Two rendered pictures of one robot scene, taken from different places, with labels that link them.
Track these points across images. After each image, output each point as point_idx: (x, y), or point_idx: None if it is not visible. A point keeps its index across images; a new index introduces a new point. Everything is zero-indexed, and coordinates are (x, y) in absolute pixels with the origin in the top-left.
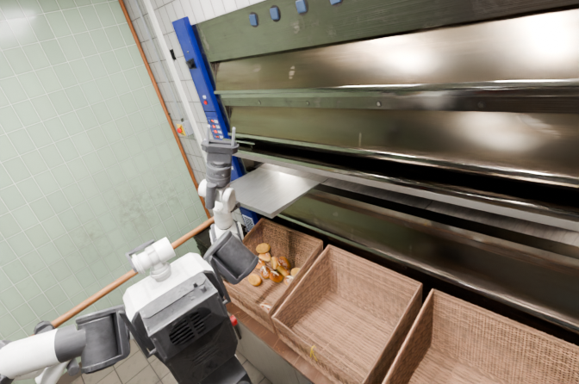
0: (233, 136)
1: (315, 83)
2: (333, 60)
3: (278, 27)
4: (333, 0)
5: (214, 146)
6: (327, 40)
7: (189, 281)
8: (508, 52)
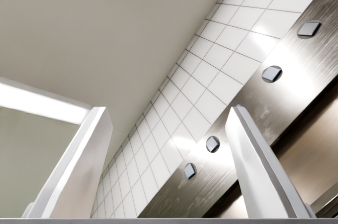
0: (260, 135)
1: (326, 184)
2: (323, 134)
3: (221, 154)
4: (272, 75)
5: (109, 218)
6: (294, 114)
7: None
8: None
